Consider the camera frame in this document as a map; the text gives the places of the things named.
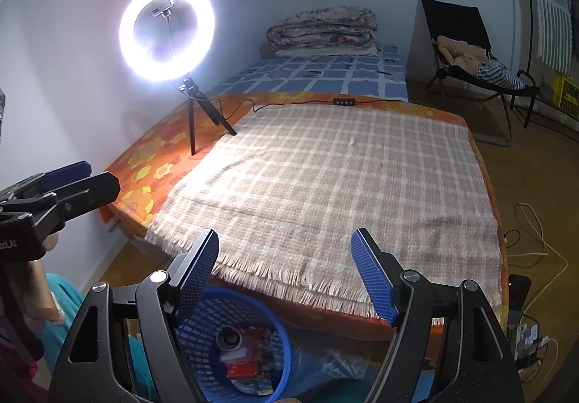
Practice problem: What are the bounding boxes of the red tissue box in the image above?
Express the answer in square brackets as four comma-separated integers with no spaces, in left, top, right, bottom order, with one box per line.
[219,327,265,379]

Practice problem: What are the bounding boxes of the blue plastic laundry basket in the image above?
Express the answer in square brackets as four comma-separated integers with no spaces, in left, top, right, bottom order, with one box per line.
[177,286,292,403]

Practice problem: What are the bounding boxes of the teal trousers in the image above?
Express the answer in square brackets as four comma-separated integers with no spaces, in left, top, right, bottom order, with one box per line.
[41,273,160,402]

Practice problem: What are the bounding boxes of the beige checked fringed blanket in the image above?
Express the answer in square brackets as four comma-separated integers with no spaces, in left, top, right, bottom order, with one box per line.
[146,104,503,318]

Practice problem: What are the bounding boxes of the power strip with plugs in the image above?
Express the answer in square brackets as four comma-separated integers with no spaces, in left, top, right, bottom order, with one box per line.
[506,273,558,374]

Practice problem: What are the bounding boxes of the blue white checked mattress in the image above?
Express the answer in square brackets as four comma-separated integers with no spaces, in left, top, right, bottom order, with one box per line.
[208,46,408,102]

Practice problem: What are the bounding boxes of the striped garment on chair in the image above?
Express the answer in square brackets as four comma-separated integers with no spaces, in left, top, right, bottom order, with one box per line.
[477,59,526,90]

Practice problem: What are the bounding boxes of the beige clothes on chair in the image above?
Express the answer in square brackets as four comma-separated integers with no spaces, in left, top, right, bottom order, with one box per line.
[437,35,487,76]

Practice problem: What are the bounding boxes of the black folding chair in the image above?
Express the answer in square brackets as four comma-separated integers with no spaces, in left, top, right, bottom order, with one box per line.
[420,0,540,148]

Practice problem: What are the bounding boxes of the folded floral quilt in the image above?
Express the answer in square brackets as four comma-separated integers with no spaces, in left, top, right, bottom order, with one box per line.
[266,6,378,51]

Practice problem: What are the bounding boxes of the black metal clothes rack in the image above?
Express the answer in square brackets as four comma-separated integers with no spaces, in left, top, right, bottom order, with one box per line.
[510,0,579,133]

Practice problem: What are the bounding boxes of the yellow black box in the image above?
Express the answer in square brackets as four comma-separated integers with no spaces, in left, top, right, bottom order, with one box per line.
[551,72,579,119]

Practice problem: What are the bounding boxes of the white striped towel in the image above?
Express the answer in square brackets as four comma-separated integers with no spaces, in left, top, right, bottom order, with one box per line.
[535,0,573,75]

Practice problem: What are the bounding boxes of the white floor cable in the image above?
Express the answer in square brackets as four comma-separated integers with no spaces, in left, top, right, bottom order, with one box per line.
[501,202,570,309]

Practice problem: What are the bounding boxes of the white ring light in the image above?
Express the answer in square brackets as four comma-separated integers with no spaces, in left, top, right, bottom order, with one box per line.
[118,0,216,83]

